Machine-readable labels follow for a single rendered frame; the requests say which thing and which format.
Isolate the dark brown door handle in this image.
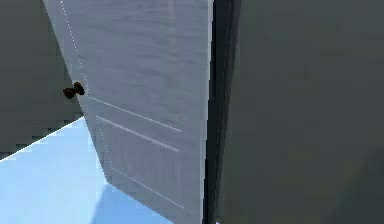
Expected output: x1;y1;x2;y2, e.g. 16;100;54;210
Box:
62;81;86;100

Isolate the grey panelled room door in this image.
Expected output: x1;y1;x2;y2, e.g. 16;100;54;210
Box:
42;0;215;224

